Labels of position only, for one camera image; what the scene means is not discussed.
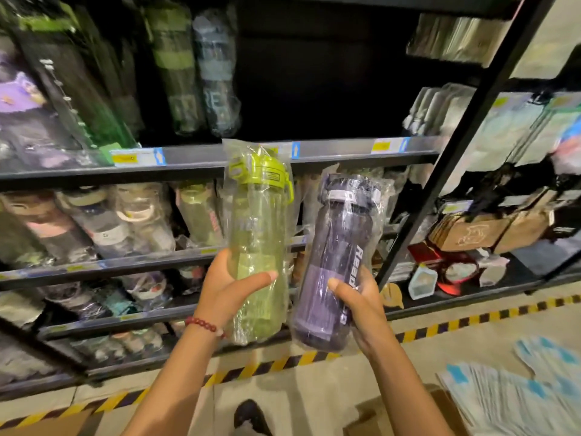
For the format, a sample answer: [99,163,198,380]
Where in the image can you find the person's left hand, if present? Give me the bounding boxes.
[194,247,278,337]

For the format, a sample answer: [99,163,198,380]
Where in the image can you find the person's right hand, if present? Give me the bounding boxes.
[326,267,396,360]

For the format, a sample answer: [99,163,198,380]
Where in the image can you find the dark purple bottle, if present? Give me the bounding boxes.
[288,173,396,355]

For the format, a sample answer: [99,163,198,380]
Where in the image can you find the green lid bottle pink handle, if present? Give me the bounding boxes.
[176,180,224,249]
[0,213,53,271]

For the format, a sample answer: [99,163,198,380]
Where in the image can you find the yellow-green bottle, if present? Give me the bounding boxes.
[221,139,296,346]

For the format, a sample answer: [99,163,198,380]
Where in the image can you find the purple strap bottle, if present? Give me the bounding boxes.
[372,170,401,223]

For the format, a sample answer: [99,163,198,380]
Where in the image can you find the black metal store shelving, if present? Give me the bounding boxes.
[0,0,581,403]

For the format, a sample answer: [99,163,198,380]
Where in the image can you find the light blue bottle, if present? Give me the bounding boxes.
[192,7,242,137]

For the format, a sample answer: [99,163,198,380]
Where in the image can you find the green banded bottle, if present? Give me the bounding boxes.
[141,0,206,136]

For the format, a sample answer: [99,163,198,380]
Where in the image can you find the purple cartoon bottle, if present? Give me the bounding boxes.
[0,42,85,171]

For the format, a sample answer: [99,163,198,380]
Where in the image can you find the person's right forearm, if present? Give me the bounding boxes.
[361,335,453,436]

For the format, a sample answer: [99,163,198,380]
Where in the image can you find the person's left forearm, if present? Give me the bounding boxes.
[122,324,226,436]

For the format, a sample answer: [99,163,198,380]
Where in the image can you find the person's black left shoe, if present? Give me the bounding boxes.
[232,398,274,436]

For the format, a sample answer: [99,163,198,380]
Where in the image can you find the tan bear shaped item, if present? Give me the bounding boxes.
[379,281,405,310]

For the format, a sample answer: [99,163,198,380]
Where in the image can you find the stack of clear plastic packs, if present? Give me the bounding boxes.
[387,260,417,284]

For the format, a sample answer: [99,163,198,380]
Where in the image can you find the white blue framed mirror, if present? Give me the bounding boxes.
[407,263,440,302]

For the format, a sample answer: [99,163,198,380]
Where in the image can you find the red round mirror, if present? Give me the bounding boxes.
[437,253,481,297]

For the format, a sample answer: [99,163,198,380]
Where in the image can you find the brown tote bag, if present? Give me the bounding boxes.
[493,189,556,256]
[428,212,513,254]

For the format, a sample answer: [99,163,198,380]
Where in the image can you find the white oval mirror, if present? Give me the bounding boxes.
[478,255,510,288]

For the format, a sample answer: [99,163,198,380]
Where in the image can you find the pile of white blue sheets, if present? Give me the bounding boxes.
[437,335,581,436]

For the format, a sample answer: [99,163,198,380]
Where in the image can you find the black hanging bags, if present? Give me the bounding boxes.
[453,162,562,210]

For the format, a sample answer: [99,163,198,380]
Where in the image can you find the grey flat pack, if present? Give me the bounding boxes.
[510,237,581,279]

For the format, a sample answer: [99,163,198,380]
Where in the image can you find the white hanging cloth packs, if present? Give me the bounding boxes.
[401,82,478,137]

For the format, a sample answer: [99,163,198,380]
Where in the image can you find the row of hanging pastel pouches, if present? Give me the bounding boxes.
[462,91,581,174]

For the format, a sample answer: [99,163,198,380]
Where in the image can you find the blue pink fluffy sponges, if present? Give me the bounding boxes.
[553,112,581,176]

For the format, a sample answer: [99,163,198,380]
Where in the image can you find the rows of shiny tan packs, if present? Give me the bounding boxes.
[405,12,514,70]

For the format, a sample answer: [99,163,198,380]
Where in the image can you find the red bead bracelet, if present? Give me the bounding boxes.
[183,316,226,340]

